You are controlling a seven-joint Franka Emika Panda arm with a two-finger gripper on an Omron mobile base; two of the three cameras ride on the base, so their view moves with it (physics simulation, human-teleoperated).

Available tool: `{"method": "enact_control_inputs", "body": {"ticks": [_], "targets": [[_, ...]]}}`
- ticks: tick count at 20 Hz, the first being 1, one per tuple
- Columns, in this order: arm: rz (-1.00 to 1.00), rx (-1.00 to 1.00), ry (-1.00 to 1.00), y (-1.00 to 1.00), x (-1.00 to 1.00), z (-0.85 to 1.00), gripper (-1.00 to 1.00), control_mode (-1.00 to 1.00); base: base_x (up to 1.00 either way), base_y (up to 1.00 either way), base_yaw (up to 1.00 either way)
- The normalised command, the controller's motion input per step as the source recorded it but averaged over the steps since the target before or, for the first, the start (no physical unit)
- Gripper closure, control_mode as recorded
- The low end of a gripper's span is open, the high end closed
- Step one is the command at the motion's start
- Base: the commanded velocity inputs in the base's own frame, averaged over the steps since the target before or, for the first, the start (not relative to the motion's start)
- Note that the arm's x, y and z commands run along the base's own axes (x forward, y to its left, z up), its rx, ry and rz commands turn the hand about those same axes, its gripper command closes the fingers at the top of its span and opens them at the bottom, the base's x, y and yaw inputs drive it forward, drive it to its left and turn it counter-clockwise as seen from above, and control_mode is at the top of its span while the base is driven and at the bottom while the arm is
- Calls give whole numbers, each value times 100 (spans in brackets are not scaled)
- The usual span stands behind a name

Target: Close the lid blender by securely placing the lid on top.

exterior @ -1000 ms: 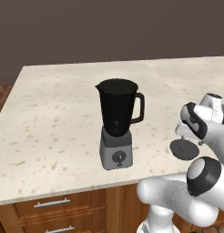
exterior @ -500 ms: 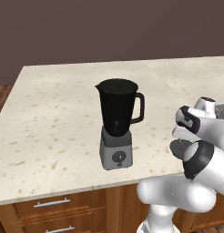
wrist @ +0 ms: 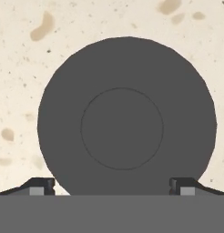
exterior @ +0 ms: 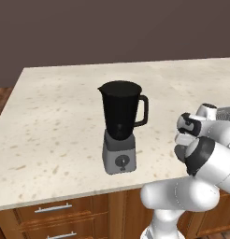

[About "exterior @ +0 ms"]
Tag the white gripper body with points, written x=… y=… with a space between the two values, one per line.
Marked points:
x=183 y=139

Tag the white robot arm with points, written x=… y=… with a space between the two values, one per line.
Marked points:
x=182 y=193

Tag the black jug grey base blender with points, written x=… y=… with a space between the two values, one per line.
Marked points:
x=120 y=112

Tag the grey metal sink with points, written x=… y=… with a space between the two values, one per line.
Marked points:
x=226 y=113

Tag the wooden cupboard door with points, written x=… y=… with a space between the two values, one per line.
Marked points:
x=217 y=217

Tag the wooden drawer front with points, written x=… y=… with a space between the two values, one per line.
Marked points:
x=70 y=228
x=57 y=209

